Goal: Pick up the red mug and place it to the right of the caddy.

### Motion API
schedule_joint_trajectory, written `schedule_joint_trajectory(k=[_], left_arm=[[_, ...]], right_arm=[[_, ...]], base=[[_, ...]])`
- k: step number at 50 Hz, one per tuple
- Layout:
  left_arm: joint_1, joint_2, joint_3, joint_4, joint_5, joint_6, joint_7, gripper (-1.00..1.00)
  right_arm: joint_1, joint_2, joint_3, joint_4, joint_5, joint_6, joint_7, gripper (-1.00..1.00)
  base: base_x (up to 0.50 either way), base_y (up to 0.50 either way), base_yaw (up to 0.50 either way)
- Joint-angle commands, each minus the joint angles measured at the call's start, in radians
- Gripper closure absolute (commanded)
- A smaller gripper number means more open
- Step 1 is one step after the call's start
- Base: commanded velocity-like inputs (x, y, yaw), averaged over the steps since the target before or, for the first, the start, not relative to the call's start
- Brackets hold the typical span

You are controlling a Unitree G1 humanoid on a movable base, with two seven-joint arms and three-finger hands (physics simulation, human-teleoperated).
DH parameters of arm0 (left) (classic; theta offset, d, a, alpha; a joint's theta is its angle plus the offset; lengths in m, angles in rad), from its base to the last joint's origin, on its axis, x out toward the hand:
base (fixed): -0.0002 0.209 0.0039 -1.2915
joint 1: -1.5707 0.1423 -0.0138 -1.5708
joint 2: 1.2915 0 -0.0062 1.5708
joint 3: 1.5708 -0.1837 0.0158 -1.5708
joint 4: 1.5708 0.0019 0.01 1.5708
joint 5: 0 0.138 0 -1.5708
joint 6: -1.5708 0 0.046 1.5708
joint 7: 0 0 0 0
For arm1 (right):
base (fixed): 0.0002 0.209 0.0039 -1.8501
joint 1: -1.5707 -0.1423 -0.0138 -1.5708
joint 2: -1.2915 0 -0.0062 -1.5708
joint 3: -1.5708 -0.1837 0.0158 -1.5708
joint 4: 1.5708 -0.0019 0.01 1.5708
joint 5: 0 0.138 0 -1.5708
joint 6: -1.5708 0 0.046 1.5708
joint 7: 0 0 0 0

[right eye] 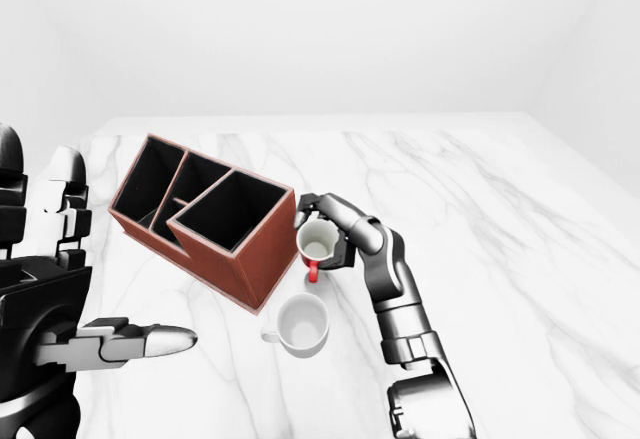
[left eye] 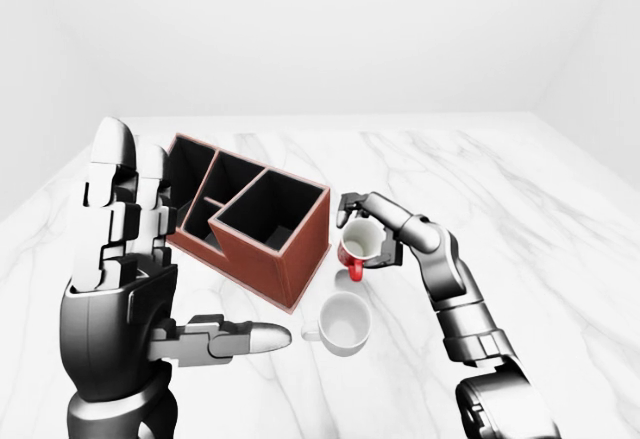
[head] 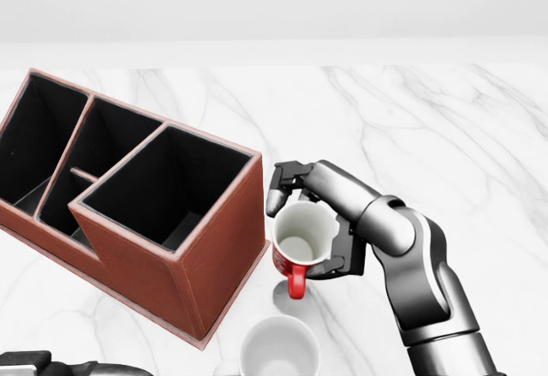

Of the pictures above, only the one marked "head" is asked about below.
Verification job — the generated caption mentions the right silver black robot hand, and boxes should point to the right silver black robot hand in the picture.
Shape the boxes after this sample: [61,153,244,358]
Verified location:
[265,159,384,282]

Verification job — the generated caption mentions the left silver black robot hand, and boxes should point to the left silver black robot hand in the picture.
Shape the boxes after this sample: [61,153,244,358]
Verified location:
[0,349,156,376]

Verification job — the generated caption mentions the red mug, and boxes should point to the red mug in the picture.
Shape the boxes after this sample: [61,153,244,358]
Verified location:
[271,200,339,301]

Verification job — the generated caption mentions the white mug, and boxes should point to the white mug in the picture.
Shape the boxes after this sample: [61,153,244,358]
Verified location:
[239,314,322,376]

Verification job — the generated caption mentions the red-brown desk caddy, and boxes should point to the red-brown desk caddy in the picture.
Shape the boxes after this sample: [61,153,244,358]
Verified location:
[0,67,272,353]

